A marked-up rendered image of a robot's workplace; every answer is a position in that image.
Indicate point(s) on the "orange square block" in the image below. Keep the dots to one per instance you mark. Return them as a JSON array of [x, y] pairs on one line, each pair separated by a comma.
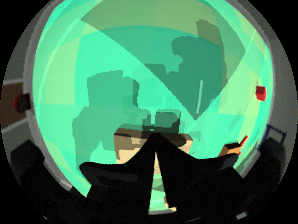
[[230, 148]]

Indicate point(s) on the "tan square block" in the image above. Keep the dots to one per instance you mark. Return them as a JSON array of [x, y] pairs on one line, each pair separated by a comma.
[[129, 141]]

